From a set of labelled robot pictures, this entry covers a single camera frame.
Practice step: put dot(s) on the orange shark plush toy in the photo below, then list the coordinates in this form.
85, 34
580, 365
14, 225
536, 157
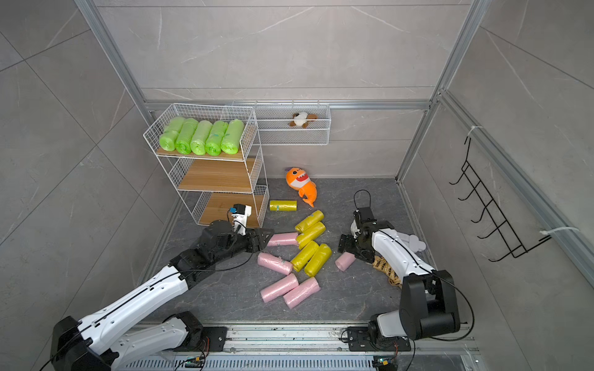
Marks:
299, 180

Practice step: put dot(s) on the yellow roll upper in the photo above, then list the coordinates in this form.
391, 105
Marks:
312, 219

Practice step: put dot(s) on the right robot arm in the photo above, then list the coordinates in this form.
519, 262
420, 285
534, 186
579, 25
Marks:
428, 306

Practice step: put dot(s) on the yellow roll middle left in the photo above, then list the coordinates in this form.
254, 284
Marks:
304, 256

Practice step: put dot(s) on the white wire three-tier shelf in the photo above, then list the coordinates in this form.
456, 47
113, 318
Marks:
210, 185

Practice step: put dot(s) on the green roll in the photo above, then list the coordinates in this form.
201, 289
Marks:
230, 143
185, 136
201, 134
171, 131
213, 142

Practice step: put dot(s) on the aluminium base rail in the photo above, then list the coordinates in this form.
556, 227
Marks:
308, 346

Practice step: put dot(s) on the brown white plush toy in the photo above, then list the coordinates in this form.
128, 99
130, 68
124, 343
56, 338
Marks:
302, 119

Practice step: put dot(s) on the pink roll small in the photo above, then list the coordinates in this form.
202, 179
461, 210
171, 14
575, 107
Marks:
344, 261

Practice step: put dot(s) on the brown patterned object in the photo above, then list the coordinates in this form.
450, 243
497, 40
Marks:
387, 271

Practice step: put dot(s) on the yellow roll near shelf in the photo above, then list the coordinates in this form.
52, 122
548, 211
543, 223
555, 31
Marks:
283, 205

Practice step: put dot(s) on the white round handled brush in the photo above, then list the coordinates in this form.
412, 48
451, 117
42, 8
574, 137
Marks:
412, 242

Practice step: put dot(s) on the yellow roll middle right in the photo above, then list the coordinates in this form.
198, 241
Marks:
317, 261

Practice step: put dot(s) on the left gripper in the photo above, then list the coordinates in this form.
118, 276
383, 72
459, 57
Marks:
258, 243

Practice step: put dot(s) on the white wire wall basket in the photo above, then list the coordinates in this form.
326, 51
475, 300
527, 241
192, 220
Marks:
285, 124

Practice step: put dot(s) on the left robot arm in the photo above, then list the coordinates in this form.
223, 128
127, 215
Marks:
105, 340

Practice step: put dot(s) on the black wall hook rack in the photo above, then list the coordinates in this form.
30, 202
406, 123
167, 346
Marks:
491, 210

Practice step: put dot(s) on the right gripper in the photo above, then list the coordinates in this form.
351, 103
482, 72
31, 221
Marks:
346, 244

